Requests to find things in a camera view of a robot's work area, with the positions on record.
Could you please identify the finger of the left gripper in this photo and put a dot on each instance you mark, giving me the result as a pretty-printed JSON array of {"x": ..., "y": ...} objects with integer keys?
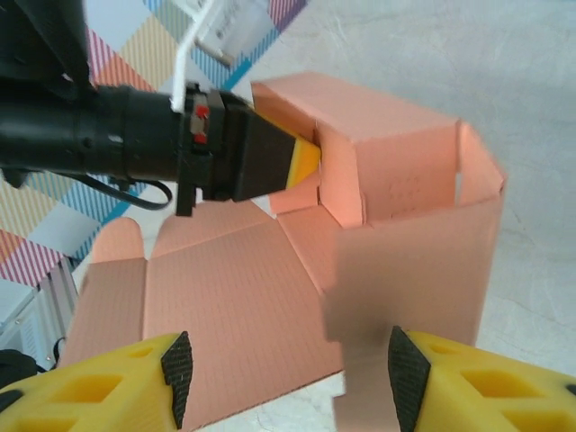
[{"x": 265, "y": 153}]

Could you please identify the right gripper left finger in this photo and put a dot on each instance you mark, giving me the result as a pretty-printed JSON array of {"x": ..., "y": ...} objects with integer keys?
[{"x": 135, "y": 396}]

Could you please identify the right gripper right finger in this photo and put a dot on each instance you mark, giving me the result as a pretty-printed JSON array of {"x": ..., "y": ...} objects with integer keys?
[{"x": 540, "y": 396}]

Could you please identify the salmon paper box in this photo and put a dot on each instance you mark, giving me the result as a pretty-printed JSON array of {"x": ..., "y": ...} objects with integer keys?
[{"x": 225, "y": 292}]

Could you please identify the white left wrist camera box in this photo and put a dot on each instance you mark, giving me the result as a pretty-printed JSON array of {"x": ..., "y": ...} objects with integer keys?
[{"x": 234, "y": 27}]

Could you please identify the long aluminium mounting rail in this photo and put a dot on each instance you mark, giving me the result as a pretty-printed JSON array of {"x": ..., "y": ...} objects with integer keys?
[{"x": 58, "y": 288}]

